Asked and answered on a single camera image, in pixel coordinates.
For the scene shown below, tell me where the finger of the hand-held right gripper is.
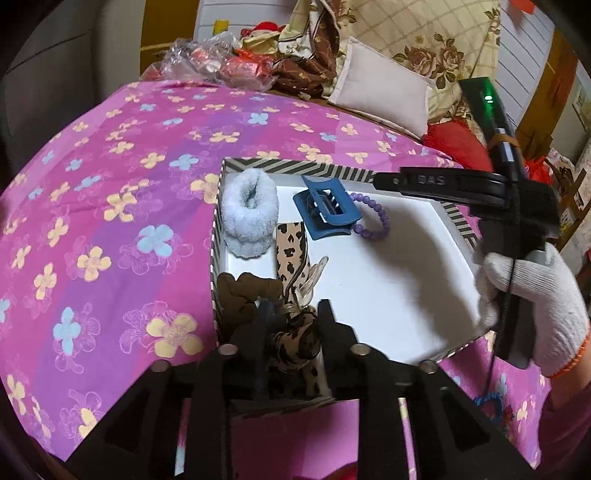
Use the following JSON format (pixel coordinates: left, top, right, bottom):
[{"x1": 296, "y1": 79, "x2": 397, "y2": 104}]
[{"x1": 374, "y1": 167, "x2": 511, "y2": 210}]

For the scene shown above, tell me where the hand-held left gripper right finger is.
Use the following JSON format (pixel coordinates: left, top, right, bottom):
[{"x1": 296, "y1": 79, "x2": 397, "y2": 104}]
[{"x1": 316, "y1": 299, "x2": 539, "y2": 480}]

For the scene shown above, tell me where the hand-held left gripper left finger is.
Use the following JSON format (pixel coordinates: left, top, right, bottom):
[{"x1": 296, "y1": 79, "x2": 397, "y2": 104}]
[{"x1": 65, "y1": 298, "x2": 282, "y2": 480}]

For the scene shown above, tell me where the leopard print scrunchie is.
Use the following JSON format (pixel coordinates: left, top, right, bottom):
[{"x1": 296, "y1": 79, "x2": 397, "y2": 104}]
[{"x1": 270, "y1": 314, "x2": 331, "y2": 400}]

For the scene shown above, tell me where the striped cardboard box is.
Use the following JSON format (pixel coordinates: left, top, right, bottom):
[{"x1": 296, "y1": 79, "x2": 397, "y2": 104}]
[{"x1": 210, "y1": 157, "x2": 492, "y2": 418}]

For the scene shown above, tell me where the person's right forearm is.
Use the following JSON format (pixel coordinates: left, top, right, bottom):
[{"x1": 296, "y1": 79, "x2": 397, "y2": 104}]
[{"x1": 538, "y1": 342, "x2": 591, "y2": 467}]

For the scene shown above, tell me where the person's right hand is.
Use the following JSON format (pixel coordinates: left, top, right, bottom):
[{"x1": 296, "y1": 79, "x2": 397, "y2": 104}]
[{"x1": 475, "y1": 244, "x2": 591, "y2": 378}]

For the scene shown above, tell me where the brown scrunchie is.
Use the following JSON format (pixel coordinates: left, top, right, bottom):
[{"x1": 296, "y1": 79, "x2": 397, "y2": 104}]
[{"x1": 216, "y1": 271, "x2": 284, "y2": 344}]

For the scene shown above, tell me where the red shopping bag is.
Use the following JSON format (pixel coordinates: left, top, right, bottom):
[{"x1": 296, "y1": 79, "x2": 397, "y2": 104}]
[{"x1": 526, "y1": 157, "x2": 552, "y2": 183}]

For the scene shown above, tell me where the red heart cushion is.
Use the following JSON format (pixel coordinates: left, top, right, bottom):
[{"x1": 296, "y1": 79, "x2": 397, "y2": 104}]
[{"x1": 422, "y1": 117, "x2": 495, "y2": 174}]

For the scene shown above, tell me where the clear hair clip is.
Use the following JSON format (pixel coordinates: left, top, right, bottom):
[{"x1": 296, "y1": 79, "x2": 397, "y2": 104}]
[{"x1": 295, "y1": 256, "x2": 331, "y2": 310}]

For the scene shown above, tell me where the leopard print hair band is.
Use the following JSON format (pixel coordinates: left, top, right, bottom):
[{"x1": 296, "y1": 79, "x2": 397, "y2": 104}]
[{"x1": 276, "y1": 222, "x2": 311, "y2": 294}]

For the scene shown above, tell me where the blue hair claw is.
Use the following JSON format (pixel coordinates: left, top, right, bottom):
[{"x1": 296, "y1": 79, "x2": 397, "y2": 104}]
[{"x1": 292, "y1": 174, "x2": 354, "y2": 241}]

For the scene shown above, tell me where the fluffy light blue scrunchie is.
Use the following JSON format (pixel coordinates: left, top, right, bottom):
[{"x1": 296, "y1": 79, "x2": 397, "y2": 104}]
[{"x1": 221, "y1": 168, "x2": 279, "y2": 258}]

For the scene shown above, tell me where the white pillow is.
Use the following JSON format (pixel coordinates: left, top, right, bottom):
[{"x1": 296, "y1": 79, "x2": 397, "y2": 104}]
[{"x1": 329, "y1": 36, "x2": 437, "y2": 141}]

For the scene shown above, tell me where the cream floral quilt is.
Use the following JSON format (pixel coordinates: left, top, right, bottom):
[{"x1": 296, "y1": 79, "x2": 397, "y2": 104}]
[{"x1": 270, "y1": 0, "x2": 502, "y2": 125}]

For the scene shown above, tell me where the pink floral bedsheet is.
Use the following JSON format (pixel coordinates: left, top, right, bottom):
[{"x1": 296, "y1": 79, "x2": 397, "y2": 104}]
[{"x1": 0, "y1": 79, "x2": 555, "y2": 480}]

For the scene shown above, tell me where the red santa toy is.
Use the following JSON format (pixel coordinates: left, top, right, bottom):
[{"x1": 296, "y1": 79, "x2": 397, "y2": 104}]
[{"x1": 240, "y1": 21, "x2": 284, "y2": 47}]

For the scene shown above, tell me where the clear plastic bag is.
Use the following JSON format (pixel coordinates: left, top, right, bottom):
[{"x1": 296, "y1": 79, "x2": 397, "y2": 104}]
[{"x1": 159, "y1": 37, "x2": 278, "y2": 93}]

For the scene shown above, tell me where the purple bead bracelet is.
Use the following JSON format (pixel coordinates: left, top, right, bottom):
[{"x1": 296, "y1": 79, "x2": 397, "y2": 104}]
[{"x1": 348, "y1": 191, "x2": 390, "y2": 242}]

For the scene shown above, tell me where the framed wall picture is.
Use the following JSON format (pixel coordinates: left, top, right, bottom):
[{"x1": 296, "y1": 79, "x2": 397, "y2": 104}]
[{"x1": 571, "y1": 85, "x2": 589, "y2": 121}]

